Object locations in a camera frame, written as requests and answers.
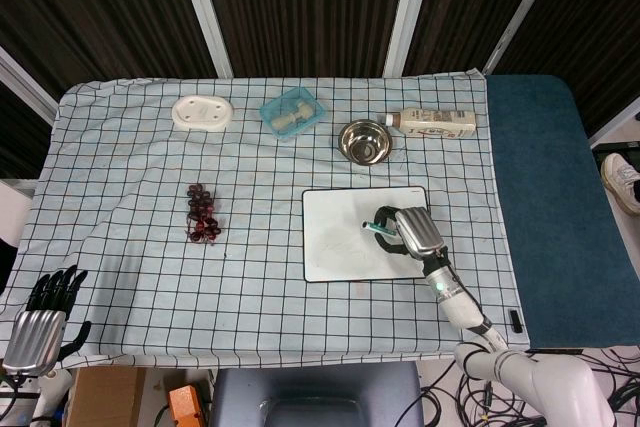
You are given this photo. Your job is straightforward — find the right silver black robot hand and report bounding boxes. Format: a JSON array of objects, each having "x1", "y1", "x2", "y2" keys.
[{"x1": 372, "y1": 205, "x2": 448, "y2": 261}]

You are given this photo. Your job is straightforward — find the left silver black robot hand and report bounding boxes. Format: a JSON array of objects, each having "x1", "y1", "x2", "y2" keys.
[{"x1": 2, "y1": 264, "x2": 94, "y2": 378}]

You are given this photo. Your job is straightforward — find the green white marker pen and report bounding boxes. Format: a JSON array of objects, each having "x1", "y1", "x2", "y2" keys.
[{"x1": 360, "y1": 220, "x2": 400, "y2": 237}]

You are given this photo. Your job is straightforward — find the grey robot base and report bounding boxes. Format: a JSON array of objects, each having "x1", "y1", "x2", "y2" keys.
[{"x1": 209, "y1": 360, "x2": 425, "y2": 427}]

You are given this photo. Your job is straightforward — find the white drawing board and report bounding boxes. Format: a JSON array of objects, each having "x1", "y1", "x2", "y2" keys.
[{"x1": 301, "y1": 186, "x2": 440, "y2": 284}]

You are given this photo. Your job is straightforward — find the white plastic jug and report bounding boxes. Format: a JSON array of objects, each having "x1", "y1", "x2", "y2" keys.
[{"x1": 30, "y1": 370, "x2": 74, "y2": 421}]

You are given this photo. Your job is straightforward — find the brown cardboard box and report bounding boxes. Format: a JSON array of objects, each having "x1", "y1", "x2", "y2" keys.
[{"x1": 64, "y1": 366, "x2": 174, "y2": 427}]

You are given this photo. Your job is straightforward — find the stainless steel bowl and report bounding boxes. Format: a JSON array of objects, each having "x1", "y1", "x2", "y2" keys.
[{"x1": 338, "y1": 119, "x2": 394, "y2": 167}]

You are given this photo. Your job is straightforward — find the beige milk tea bottle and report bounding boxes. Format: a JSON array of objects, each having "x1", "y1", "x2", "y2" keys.
[{"x1": 383, "y1": 107, "x2": 478, "y2": 140}]

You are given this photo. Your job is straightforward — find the white black checked tablecloth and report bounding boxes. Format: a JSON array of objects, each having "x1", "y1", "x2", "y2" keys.
[{"x1": 0, "y1": 69, "x2": 532, "y2": 373}]

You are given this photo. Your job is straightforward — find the dark teal table pad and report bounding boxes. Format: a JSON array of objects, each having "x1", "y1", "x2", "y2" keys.
[{"x1": 485, "y1": 74, "x2": 636, "y2": 353}]

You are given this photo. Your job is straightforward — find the orange box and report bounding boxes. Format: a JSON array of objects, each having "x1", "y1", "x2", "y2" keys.
[{"x1": 167, "y1": 385, "x2": 207, "y2": 427}]

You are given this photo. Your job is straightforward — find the white dumbbell shaped item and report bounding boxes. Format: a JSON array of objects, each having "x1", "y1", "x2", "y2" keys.
[{"x1": 271, "y1": 101, "x2": 314, "y2": 134}]

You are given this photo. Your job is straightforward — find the clear container with blue lid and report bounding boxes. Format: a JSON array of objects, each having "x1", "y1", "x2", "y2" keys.
[{"x1": 258, "y1": 86, "x2": 327, "y2": 142}]

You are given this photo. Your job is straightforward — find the bunch of dark red grapes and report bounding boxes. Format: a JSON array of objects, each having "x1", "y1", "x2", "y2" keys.
[{"x1": 184, "y1": 183, "x2": 223, "y2": 246}]

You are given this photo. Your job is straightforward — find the white sneaker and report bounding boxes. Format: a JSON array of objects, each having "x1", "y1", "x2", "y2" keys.
[{"x1": 602, "y1": 152, "x2": 640, "y2": 218}]

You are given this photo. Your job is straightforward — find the white oval soap dish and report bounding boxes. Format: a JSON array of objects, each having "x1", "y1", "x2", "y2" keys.
[{"x1": 171, "y1": 95, "x2": 235, "y2": 133}]

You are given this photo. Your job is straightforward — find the tangle of black cables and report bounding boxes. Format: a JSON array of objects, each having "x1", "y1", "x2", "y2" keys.
[{"x1": 422, "y1": 345, "x2": 640, "y2": 427}]

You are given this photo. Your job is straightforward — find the white metal frame post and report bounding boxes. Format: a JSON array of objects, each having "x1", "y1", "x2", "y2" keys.
[
  {"x1": 587, "y1": 95, "x2": 640, "y2": 149},
  {"x1": 0, "y1": 46, "x2": 59, "y2": 119},
  {"x1": 173, "y1": 0, "x2": 234, "y2": 79},
  {"x1": 384, "y1": 0, "x2": 441, "y2": 78},
  {"x1": 482, "y1": 0, "x2": 569, "y2": 76}
]

